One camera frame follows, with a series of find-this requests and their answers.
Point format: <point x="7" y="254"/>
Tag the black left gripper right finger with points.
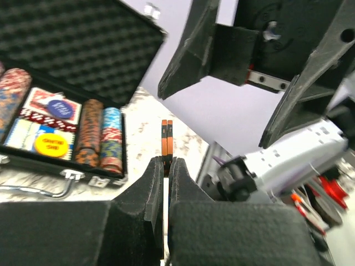
<point x="205" y="232"/>

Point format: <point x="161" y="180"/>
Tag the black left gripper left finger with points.
<point x="126" y="230"/>

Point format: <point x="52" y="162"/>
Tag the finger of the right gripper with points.
<point x="309" y="93"/>
<point x="207" y="48"/>

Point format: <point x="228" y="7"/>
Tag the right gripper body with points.
<point x="289" y="32"/>

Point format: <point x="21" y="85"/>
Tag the brown 100 poker chip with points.
<point x="170" y="144"/>
<point x="164" y="150"/>

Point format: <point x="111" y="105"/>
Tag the yellow big blind button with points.
<point x="51" y="145"/>

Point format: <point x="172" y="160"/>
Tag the blue small blind button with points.
<point x="60" y="109"/>

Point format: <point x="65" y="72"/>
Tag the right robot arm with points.
<point x="268" y="175"/>

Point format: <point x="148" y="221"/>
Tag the black poker chip case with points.
<point x="94" y="52"/>

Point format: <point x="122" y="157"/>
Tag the blue playing card deck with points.
<point x="24" y="133"/>

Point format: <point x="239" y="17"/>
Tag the red playing card deck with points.
<point x="38" y="99"/>

